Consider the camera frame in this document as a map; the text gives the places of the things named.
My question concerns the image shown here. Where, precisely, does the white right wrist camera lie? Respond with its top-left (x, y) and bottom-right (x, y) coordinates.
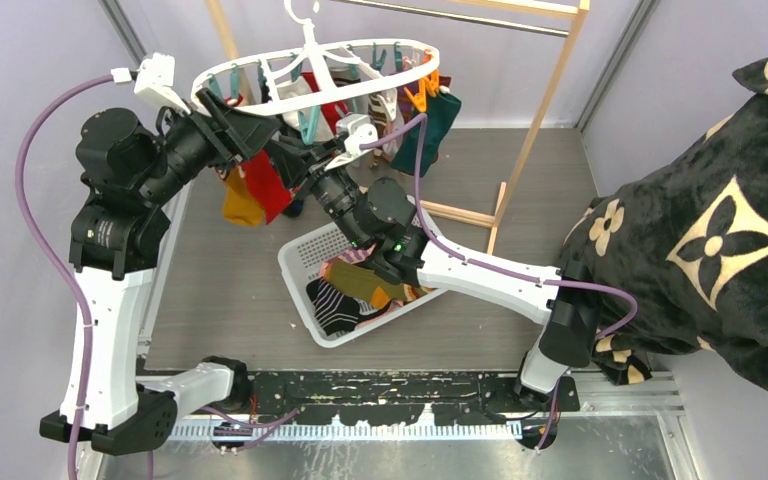
top-left (324, 113), bottom-right (379, 171)

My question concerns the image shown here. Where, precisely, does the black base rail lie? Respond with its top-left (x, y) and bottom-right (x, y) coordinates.
top-left (205, 371), bottom-right (582, 447)

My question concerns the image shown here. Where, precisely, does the metal rack rod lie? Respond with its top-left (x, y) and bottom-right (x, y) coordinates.
top-left (330, 0), bottom-right (572, 38)

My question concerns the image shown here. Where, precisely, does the dark green sock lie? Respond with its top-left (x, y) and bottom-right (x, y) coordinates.
top-left (390, 92), bottom-right (462, 177)

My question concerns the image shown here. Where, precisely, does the mustard yellow brown-cuffed sock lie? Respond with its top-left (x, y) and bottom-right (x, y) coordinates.
top-left (222, 167), bottom-right (265, 227)

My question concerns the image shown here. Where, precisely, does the wooden drying rack frame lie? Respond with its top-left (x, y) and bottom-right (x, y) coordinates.
top-left (206, 1), bottom-right (590, 253)

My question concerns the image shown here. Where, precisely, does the black white striped sock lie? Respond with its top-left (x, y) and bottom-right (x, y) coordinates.
top-left (305, 278), bottom-right (382, 336)

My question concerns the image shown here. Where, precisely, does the white plastic basket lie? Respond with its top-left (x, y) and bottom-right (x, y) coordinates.
top-left (278, 222), bottom-right (445, 348)

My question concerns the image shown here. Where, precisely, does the red white sock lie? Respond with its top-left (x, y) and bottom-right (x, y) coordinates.
top-left (271, 71), bottom-right (352, 144)

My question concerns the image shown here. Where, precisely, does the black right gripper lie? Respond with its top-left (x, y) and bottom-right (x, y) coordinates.
top-left (265, 137), bottom-right (369, 252)

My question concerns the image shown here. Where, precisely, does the black floral plush blanket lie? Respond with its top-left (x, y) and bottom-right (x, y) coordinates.
top-left (558, 57), bottom-right (768, 391)

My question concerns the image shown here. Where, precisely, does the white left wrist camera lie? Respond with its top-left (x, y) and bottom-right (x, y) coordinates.
top-left (110, 52), bottom-right (192, 115)

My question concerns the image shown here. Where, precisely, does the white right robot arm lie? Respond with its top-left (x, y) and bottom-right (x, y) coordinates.
top-left (265, 133), bottom-right (599, 411)

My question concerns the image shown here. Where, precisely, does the white oval clip hanger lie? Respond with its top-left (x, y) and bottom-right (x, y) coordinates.
top-left (190, 1), bottom-right (440, 120)

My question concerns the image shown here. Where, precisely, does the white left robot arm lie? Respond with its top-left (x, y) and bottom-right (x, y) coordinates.
top-left (39, 90), bottom-right (279, 456)

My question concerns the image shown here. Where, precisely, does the olive green sock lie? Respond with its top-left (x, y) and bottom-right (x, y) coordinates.
top-left (320, 260), bottom-right (433, 309)

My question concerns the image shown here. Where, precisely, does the red penguin sock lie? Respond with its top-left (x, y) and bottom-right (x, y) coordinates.
top-left (241, 150), bottom-right (293, 224)

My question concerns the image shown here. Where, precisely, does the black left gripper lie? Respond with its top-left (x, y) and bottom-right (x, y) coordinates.
top-left (136, 88), bottom-right (280, 206)

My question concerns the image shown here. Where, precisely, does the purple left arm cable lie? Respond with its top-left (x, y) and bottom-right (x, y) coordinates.
top-left (14, 74), bottom-right (157, 480)

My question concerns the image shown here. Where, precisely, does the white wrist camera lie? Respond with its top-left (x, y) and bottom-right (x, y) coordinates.
top-left (110, 52), bottom-right (192, 115)
top-left (324, 113), bottom-right (379, 171)

